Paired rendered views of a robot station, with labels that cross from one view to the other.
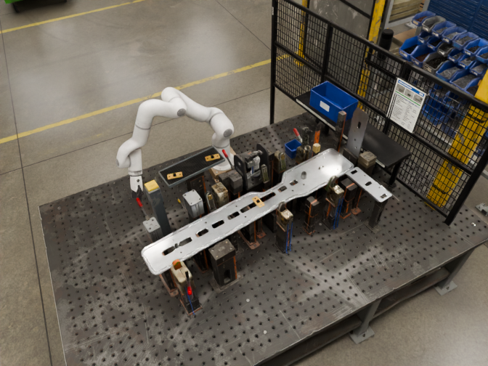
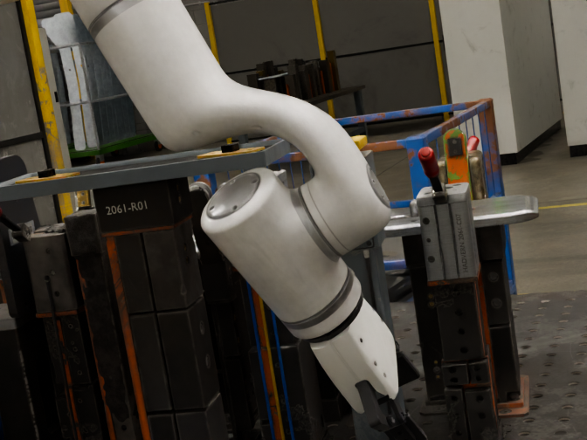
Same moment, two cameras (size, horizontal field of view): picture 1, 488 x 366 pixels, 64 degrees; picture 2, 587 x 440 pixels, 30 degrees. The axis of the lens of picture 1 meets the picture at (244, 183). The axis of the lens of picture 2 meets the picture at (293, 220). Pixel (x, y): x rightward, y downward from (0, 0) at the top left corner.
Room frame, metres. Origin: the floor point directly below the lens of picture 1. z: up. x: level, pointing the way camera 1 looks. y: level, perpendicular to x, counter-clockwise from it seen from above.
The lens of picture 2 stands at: (2.45, 1.39, 1.28)
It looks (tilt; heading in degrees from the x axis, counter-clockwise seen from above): 9 degrees down; 225
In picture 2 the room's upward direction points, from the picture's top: 9 degrees counter-clockwise
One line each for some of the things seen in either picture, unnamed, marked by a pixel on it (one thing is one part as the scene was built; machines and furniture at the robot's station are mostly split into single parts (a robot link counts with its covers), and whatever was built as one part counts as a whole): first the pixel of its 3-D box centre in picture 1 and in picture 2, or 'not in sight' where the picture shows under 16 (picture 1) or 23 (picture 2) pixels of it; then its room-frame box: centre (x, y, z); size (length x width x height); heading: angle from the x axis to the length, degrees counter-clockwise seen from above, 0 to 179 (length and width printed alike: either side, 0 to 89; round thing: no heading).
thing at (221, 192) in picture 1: (221, 209); not in sight; (1.49, 0.14, 0.89); 0.13 x 0.11 x 0.38; 31
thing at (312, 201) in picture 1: (311, 216); not in sight; (1.44, -0.40, 0.84); 0.11 x 0.08 x 0.29; 31
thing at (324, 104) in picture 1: (332, 102); not in sight; (2.23, -0.65, 1.10); 0.30 x 0.17 x 0.13; 34
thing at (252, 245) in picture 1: (247, 224); not in sight; (1.40, -0.01, 0.84); 0.17 x 0.06 x 0.29; 31
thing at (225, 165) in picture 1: (221, 152); not in sight; (2.02, 0.15, 0.87); 0.19 x 0.19 x 0.18
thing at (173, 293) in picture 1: (165, 270); (496, 306); (1.11, 0.46, 0.84); 0.18 x 0.06 x 0.29; 31
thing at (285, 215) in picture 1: (283, 229); not in sight; (1.32, -0.22, 0.87); 0.12 x 0.09 x 0.35; 31
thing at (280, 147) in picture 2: (192, 165); (138, 170); (1.61, 0.29, 1.16); 0.37 x 0.14 x 0.02; 121
